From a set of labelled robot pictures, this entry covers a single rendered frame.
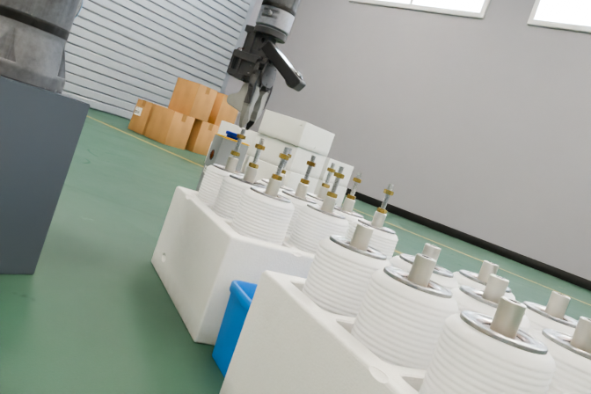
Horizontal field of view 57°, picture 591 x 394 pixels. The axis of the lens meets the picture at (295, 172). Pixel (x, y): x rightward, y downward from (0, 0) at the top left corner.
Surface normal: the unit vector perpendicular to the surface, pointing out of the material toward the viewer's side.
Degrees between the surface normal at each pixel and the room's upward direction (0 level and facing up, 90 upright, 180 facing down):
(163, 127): 90
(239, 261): 90
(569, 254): 90
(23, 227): 90
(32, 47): 72
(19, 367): 0
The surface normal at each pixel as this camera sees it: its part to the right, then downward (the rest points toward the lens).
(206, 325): 0.41, 0.18
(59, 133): 0.75, 0.29
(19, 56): 0.53, -0.10
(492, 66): -0.57, -0.17
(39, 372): 0.33, -0.94
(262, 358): -0.84, -0.27
